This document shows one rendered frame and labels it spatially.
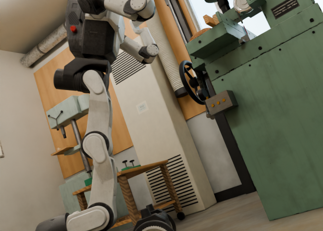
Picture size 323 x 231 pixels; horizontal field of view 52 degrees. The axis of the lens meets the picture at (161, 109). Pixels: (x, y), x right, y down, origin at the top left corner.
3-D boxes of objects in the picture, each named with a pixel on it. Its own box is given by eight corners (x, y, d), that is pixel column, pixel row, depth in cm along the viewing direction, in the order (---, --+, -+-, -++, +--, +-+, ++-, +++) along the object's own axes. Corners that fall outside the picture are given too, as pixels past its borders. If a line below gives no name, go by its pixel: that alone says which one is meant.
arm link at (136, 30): (142, 13, 223) (151, 31, 220) (133, 21, 227) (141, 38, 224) (137, 11, 217) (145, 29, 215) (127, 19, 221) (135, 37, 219)
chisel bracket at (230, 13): (228, 32, 189) (222, 19, 191) (250, 19, 182) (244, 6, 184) (223, 29, 183) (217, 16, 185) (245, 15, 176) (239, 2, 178)
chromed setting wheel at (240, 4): (239, 19, 170) (230, -2, 173) (262, 6, 164) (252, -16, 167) (237, 18, 168) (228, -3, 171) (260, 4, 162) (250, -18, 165)
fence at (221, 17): (258, 44, 202) (254, 36, 203) (260, 43, 201) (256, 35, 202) (219, 22, 151) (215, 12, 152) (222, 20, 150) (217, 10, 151)
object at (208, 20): (245, 44, 192) (242, 38, 193) (248, 42, 191) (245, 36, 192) (205, 24, 147) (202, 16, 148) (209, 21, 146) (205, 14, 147)
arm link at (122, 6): (137, 19, 151) (99, 4, 159) (148, 29, 163) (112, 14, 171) (148, -4, 151) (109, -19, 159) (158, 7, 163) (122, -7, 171)
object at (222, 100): (217, 115, 165) (211, 101, 167) (239, 105, 159) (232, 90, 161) (209, 116, 158) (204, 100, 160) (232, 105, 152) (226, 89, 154)
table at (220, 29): (221, 75, 215) (217, 67, 216) (264, 52, 200) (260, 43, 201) (173, 64, 164) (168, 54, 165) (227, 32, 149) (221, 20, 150)
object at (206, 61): (233, 73, 205) (230, 67, 205) (265, 57, 194) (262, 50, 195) (205, 66, 171) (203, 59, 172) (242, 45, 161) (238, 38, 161)
